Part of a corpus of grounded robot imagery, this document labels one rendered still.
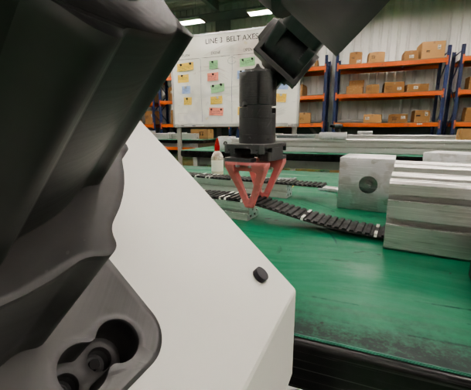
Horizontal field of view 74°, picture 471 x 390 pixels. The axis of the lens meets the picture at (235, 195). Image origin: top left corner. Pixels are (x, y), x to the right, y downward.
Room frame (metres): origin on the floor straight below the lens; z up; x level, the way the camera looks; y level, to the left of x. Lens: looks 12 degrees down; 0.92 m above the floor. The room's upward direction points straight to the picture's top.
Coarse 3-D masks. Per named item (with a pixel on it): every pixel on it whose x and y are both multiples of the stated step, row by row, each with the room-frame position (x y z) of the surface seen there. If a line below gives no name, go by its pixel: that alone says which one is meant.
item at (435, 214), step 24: (408, 192) 0.36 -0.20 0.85; (432, 192) 0.35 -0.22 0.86; (456, 192) 0.34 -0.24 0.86; (408, 216) 0.36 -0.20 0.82; (432, 216) 0.34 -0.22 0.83; (456, 216) 0.33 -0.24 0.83; (384, 240) 0.37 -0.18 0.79; (408, 240) 0.35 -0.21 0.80; (432, 240) 0.34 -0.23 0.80; (456, 240) 0.33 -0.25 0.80
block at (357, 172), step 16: (352, 160) 0.57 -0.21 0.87; (368, 160) 0.55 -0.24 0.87; (384, 160) 0.54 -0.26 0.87; (352, 176) 0.57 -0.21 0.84; (368, 176) 0.55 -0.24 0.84; (384, 176) 0.54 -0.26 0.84; (352, 192) 0.56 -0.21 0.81; (368, 192) 0.55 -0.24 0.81; (384, 192) 0.54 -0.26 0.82; (352, 208) 0.56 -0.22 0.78; (368, 208) 0.55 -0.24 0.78; (384, 208) 0.54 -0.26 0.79
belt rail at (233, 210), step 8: (216, 200) 0.51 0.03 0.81; (224, 200) 0.51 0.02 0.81; (224, 208) 0.51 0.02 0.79; (232, 208) 0.51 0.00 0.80; (240, 208) 0.49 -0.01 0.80; (248, 208) 0.49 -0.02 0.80; (256, 208) 0.52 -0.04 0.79; (232, 216) 0.50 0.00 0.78; (240, 216) 0.49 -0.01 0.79; (248, 216) 0.49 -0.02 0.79
